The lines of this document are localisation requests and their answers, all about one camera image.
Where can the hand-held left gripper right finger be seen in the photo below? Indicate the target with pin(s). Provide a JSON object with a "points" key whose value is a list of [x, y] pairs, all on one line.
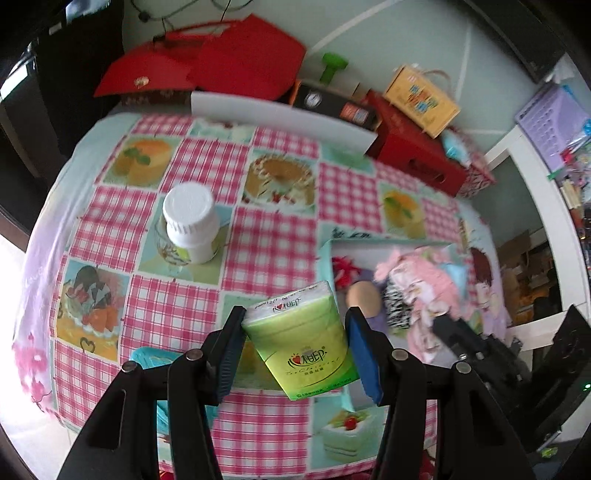
{"points": [[364, 360]]}

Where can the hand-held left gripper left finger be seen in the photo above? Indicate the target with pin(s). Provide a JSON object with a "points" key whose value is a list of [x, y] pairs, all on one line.
{"points": [[231, 364]]}

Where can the black and orange box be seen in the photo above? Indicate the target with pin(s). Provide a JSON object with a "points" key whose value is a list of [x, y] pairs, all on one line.
{"points": [[332, 106]]}

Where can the red gift box floral base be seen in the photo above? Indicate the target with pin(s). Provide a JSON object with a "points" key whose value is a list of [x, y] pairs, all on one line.
{"points": [[147, 69]]}

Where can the purple plastic basket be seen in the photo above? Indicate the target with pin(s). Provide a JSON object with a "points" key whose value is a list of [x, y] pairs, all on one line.
{"points": [[549, 124]]}

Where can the black and white scrunchie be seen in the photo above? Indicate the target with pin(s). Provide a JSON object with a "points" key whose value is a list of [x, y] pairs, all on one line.
{"points": [[397, 304]]}

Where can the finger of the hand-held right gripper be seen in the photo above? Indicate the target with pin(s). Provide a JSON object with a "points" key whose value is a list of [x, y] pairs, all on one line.
{"points": [[455, 334]]}

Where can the teal plastic toy case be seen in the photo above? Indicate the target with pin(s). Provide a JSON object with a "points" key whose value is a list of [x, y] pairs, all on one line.
{"points": [[152, 355]]}

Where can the white shelf frame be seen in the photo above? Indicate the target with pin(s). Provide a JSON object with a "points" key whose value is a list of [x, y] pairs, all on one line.
{"points": [[540, 194]]}

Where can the green tissue packet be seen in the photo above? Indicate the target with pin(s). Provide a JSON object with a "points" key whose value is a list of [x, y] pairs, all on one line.
{"points": [[300, 350]]}

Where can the blue face mask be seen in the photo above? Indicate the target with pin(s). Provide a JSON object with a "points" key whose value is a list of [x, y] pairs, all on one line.
{"points": [[455, 274]]}

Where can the dark wall screen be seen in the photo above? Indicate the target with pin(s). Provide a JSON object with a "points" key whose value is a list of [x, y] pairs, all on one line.
{"points": [[521, 32]]}

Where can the beige makeup sponge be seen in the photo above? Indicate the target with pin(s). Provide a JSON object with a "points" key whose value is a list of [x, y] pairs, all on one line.
{"points": [[364, 297]]}

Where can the teal cardboard tray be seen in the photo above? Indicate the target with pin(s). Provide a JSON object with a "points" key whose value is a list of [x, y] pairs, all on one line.
{"points": [[355, 249]]}

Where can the red crate box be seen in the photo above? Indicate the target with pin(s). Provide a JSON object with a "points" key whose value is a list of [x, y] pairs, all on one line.
{"points": [[415, 152]]}

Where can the white board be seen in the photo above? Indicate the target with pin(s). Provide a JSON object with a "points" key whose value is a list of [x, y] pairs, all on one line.
{"points": [[277, 120]]}

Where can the teal wipes pack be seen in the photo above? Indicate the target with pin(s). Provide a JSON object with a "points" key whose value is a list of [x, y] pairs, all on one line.
{"points": [[455, 145]]}

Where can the red cardboard box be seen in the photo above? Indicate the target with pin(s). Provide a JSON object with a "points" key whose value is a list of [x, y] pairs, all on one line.
{"points": [[254, 55]]}

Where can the green plastic knob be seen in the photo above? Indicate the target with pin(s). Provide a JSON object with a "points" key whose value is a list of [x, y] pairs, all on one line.
{"points": [[333, 67]]}

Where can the white pill bottle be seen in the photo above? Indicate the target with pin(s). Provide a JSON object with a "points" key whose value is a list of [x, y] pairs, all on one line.
{"points": [[191, 221]]}

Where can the pink baby clothing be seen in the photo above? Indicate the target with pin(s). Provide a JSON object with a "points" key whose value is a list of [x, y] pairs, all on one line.
{"points": [[425, 286]]}

